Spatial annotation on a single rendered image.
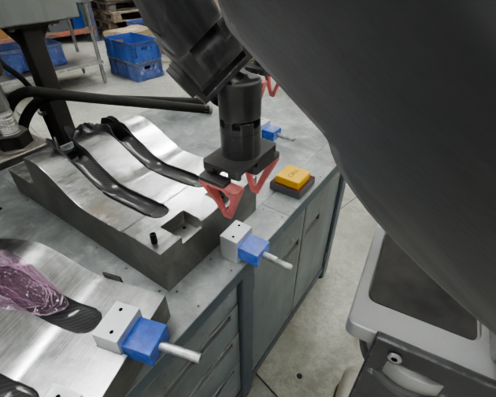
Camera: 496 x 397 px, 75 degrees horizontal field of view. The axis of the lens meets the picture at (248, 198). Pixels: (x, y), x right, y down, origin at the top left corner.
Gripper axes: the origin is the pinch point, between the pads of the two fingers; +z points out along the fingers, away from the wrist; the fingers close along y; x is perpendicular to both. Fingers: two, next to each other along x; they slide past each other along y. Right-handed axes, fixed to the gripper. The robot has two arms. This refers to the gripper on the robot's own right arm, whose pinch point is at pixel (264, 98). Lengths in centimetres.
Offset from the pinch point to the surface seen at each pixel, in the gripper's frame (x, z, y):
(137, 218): 8, 3, 52
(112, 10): -501, 52, -304
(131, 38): -339, 61, -210
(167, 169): -0.6, 4.0, 37.1
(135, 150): -8.9, 1.5, 37.9
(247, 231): 23.0, 6.5, 40.7
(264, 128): 0.8, 8.3, 1.2
